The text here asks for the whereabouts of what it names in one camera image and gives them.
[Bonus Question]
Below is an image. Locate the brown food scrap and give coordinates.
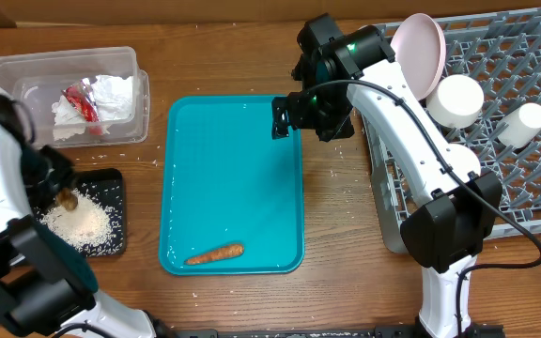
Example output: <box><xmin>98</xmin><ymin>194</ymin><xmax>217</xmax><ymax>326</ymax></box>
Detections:
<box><xmin>55</xmin><ymin>188</ymin><xmax>78</xmax><ymax>211</ymax></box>

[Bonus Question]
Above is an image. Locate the red snack wrapper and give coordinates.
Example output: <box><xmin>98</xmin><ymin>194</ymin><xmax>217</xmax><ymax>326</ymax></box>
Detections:
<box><xmin>62</xmin><ymin>78</ymin><xmax>103</xmax><ymax>136</ymax></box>

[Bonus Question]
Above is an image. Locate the white tissue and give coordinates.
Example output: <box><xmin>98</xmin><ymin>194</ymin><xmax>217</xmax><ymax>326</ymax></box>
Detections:
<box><xmin>52</xmin><ymin>75</ymin><xmax>133</xmax><ymax>142</ymax></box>

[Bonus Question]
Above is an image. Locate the pale green bowl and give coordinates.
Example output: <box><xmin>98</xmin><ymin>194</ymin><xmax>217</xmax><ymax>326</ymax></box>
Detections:
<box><xmin>426</xmin><ymin>74</ymin><xmax>484</xmax><ymax>129</ymax></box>

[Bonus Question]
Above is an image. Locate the small pink bowl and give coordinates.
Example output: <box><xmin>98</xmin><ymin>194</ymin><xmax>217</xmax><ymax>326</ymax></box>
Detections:
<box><xmin>445</xmin><ymin>144</ymin><xmax>481</xmax><ymax>182</ymax></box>

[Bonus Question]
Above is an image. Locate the orange carrot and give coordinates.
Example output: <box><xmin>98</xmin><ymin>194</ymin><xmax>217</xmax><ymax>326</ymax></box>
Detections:
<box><xmin>185</xmin><ymin>243</ymin><xmax>244</xmax><ymax>266</ymax></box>

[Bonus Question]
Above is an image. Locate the white cup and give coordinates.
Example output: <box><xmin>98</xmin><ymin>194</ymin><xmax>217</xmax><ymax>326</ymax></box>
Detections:
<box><xmin>497</xmin><ymin>102</ymin><xmax>541</xmax><ymax>148</ymax></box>

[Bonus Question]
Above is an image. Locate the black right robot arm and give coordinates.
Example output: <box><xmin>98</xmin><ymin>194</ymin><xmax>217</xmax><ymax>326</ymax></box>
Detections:
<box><xmin>271</xmin><ymin>13</ymin><xmax>504</xmax><ymax>337</ymax></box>

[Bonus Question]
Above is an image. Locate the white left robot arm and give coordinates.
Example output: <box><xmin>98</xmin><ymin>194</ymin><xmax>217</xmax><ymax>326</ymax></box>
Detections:
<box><xmin>0</xmin><ymin>94</ymin><xmax>174</xmax><ymax>337</ymax></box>

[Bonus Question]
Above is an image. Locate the grey dishwasher rack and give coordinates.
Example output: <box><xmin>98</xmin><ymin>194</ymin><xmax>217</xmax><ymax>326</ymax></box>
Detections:
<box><xmin>347</xmin><ymin>5</ymin><xmax>541</xmax><ymax>254</ymax></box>

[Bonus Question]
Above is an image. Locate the black tray bin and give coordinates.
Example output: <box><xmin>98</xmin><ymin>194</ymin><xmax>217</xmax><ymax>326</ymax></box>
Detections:
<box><xmin>33</xmin><ymin>169</ymin><xmax>127</xmax><ymax>255</ymax></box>

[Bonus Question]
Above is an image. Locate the pile of white rice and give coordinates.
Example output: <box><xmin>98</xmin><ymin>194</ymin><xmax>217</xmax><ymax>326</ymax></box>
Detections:
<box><xmin>37</xmin><ymin>189</ymin><xmax>125</xmax><ymax>257</ymax></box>

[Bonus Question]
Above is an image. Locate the clear plastic bin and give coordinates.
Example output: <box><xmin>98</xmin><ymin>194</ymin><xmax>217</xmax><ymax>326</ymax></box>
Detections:
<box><xmin>0</xmin><ymin>47</ymin><xmax>150</xmax><ymax>148</ymax></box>

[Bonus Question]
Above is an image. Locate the teal plastic tray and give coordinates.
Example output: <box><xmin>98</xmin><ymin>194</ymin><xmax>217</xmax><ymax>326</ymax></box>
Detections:
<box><xmin>159</xmin><ymin>95</ymin><xmax>304</xmax><ymax>276</ymax></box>

